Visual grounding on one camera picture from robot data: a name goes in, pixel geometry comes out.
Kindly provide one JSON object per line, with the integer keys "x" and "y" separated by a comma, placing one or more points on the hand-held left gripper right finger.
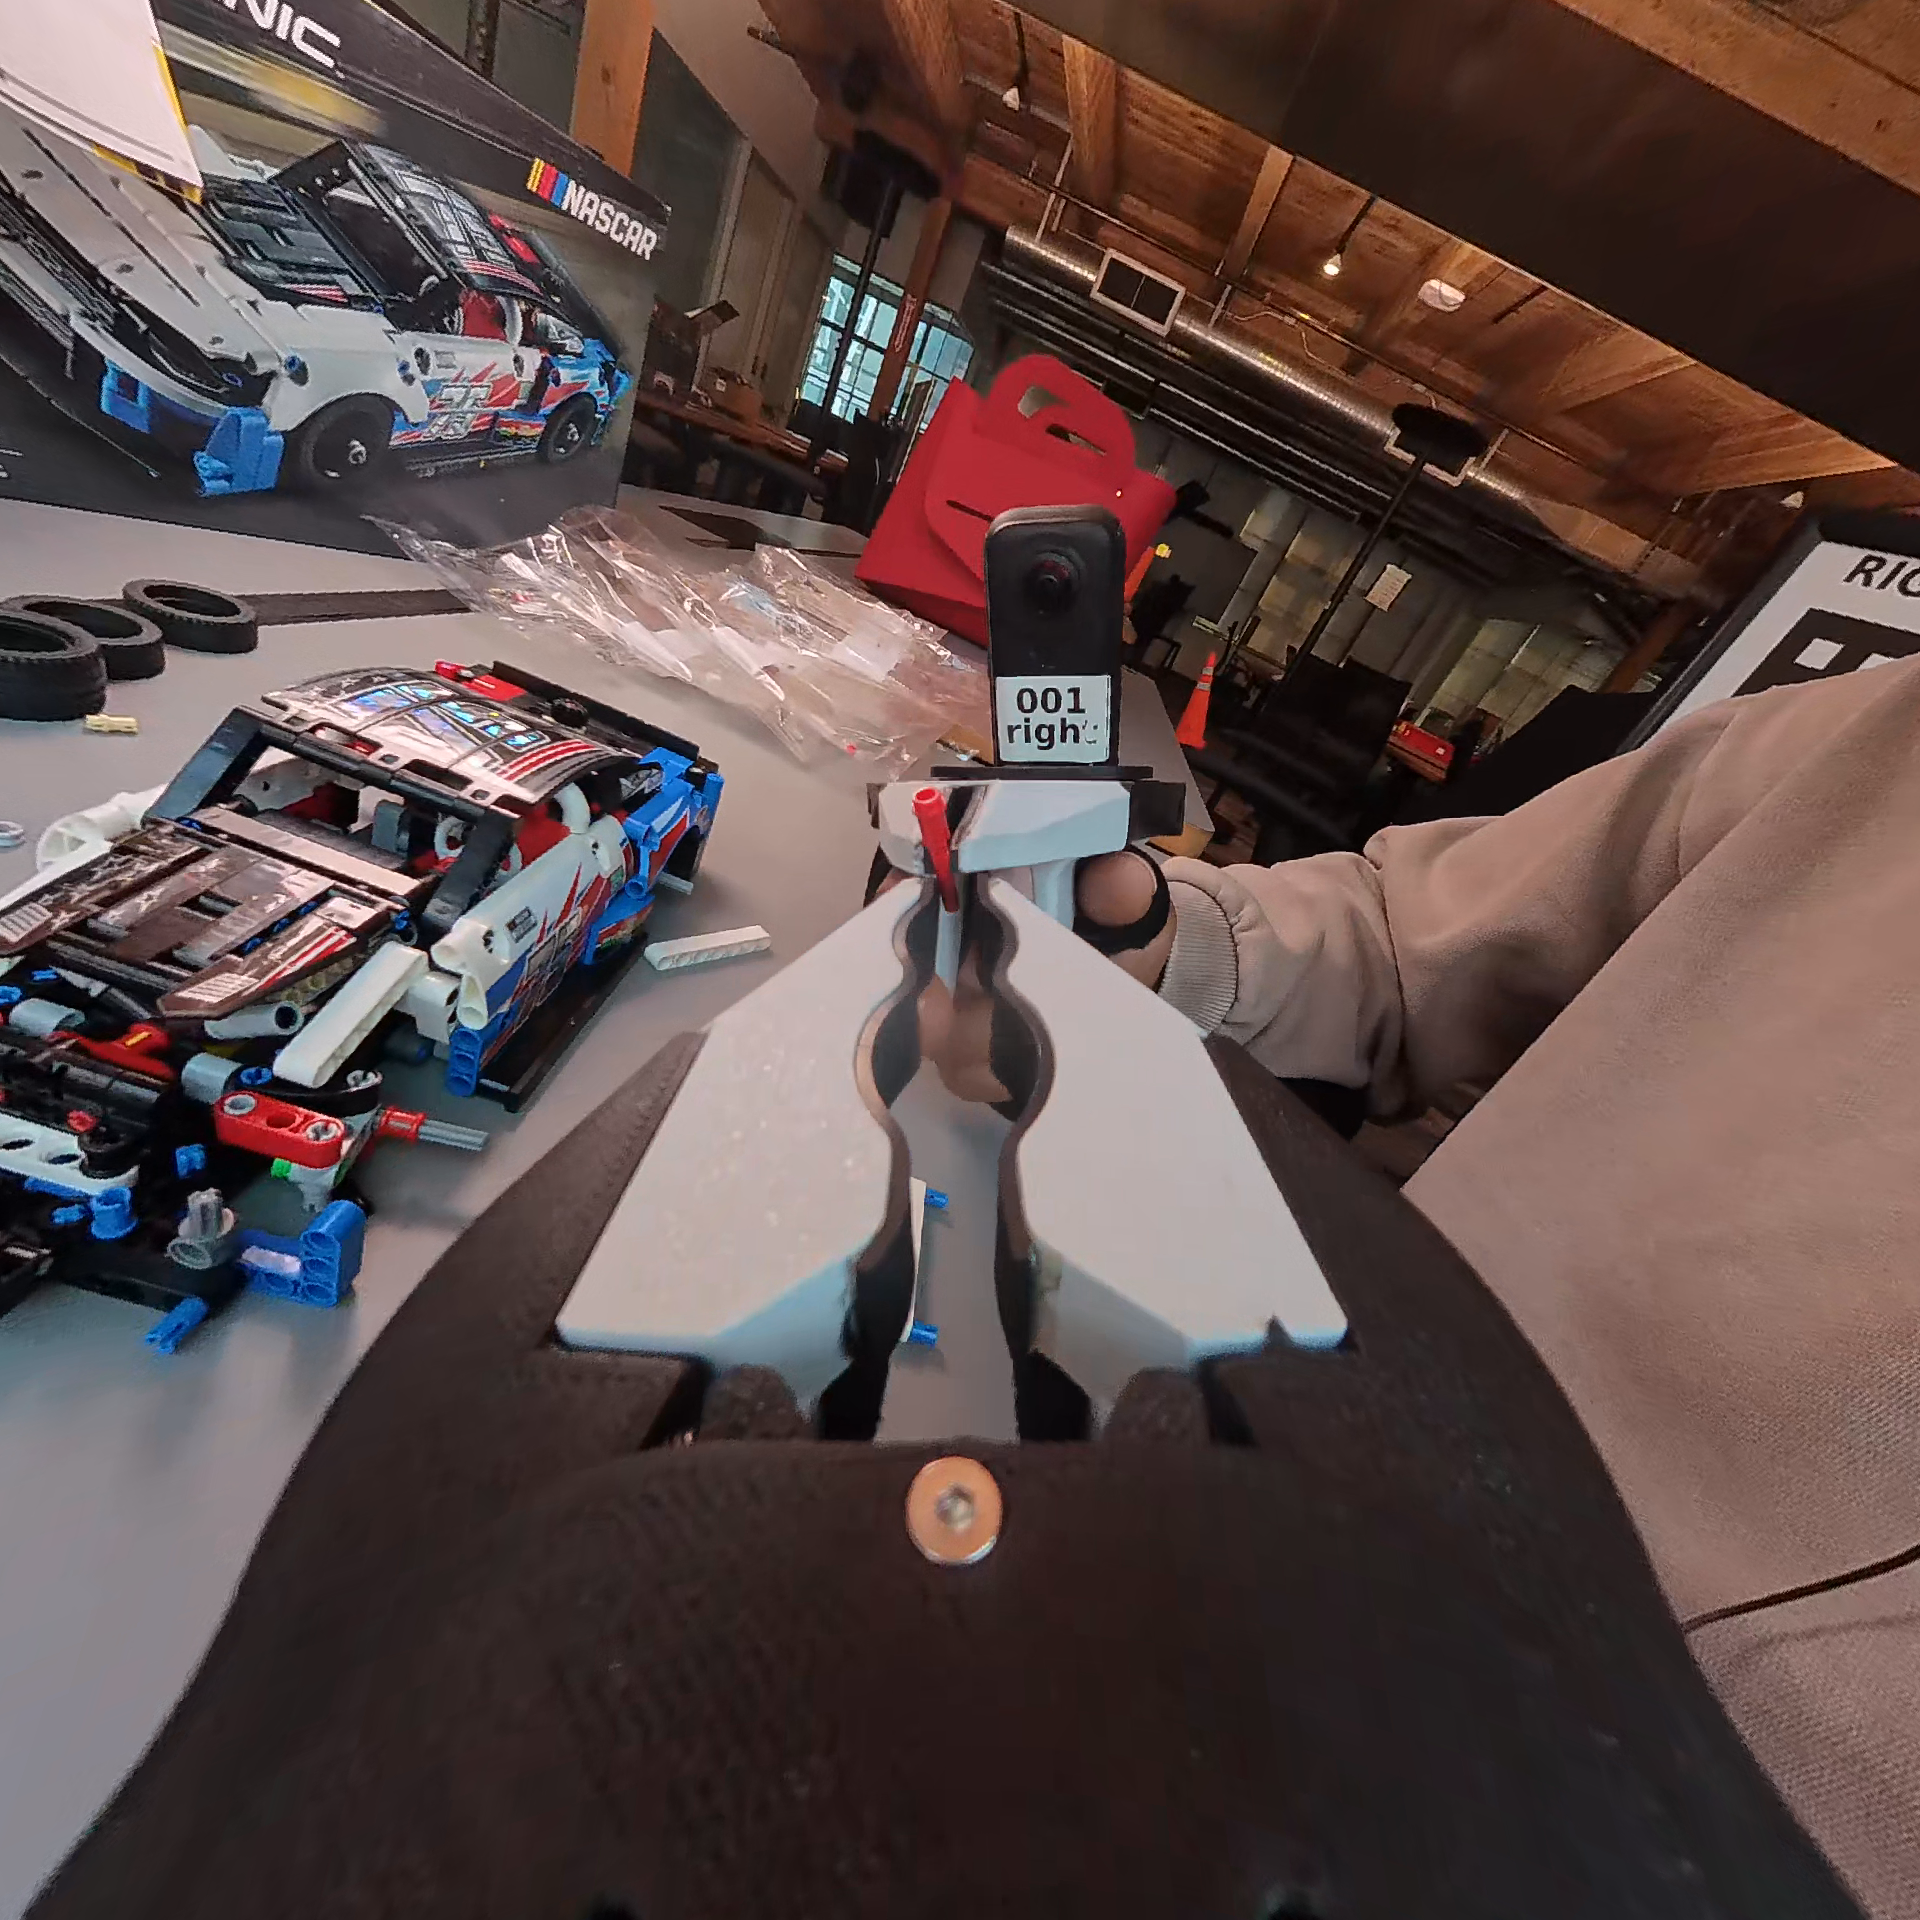
{"x": 1170, "y": 1201}

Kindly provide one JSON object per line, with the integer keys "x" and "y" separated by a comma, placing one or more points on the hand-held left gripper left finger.
{"x": 735, "y": 1184}

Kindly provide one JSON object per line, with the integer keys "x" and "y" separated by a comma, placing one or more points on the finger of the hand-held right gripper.
{"x": 1050, "y": 820}
{"x": 905, "y": 833}

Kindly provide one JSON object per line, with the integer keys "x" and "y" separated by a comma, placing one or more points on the red toy pin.
{"x": 933, "y": 849}

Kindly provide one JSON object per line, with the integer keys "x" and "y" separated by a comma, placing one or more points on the thin white holed toy beam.
{"x": 915, "y": 1259}

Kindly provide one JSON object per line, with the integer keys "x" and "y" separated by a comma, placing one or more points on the person's right forearm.
{"x": 1500, "y": 900}

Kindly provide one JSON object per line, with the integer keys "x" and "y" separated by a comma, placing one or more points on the person's right hand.
{"x": 1101, "y": 900}

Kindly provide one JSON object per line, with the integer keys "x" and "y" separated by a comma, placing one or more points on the red cardboard carrier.
{"x": 961, "y": 511}

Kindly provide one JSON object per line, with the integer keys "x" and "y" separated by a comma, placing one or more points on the orange traffic cone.
{"x": 1196, "y": 713}

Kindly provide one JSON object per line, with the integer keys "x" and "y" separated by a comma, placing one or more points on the thick white holed toy beam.
{"x": 705, "y": 944}

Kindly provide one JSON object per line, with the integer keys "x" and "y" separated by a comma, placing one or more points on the crumpled clear plastic bags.
{"x": 675, "y": 600}

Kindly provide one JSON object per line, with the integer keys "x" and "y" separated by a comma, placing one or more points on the toy brick race car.
{"x": 299, "y": 900}

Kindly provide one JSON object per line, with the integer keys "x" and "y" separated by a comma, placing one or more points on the person's beige clothing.
{"x": 1724, "y": 1348}

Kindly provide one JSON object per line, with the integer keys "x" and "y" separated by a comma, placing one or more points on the toy set cardboard box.
{"x": 451, "y": 181}

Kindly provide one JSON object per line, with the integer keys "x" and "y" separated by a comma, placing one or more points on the black toy tire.
{"x": 129, "y": 628}
{"x": 44, "y": 667}
{"x": 191, "y": 613}

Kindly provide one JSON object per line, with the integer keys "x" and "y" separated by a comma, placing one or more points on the framed white sign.
{"x": 1845, "y": 600}

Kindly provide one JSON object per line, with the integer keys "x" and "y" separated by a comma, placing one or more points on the toy instruction booklet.
{"x": 76, "y": 76}

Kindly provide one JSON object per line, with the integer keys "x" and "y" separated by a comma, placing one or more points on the silver ventilation duct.
{"x": 1276, "y": 376}

